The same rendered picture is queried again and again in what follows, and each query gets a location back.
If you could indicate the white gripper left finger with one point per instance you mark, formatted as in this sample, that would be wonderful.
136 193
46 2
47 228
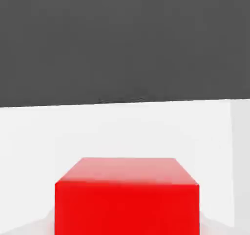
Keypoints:
42 227

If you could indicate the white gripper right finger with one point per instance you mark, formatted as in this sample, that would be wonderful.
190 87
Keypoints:
210 228

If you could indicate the small red cube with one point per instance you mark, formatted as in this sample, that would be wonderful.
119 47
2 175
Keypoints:
127 205

